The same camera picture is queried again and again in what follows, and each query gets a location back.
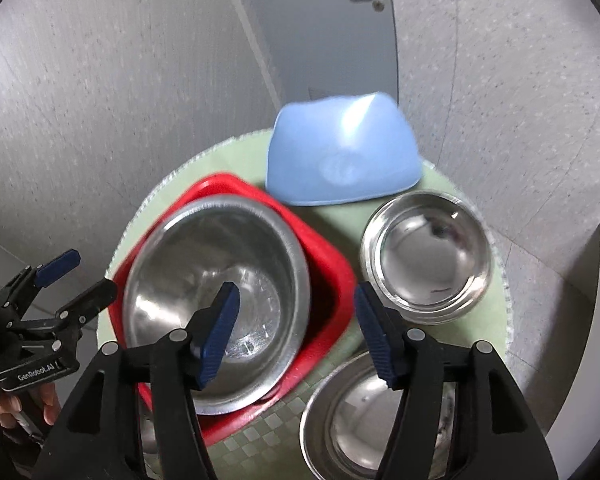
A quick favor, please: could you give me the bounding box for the red plastic basin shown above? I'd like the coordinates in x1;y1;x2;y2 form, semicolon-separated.
107;172;357;446

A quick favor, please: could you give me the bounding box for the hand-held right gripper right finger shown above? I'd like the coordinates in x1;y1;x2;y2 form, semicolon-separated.
354;281;561;480

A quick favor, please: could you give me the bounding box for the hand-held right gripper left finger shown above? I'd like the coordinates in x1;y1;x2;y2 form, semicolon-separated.
30;281;241;480

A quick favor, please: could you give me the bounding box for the person's left hand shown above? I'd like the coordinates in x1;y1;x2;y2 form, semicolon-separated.
0;382;61;431

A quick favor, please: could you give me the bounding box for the grey door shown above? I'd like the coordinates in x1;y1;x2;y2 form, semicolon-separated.
240;0;398;106

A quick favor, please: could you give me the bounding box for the large steel bowl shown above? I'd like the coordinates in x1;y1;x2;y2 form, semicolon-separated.
121;196;312;416

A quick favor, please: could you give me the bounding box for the green round table mat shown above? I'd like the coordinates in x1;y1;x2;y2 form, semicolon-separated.
96;130;513;480

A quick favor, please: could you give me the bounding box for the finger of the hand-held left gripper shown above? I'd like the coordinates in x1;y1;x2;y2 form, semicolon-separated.
9;277;118;346
0;248;82;321

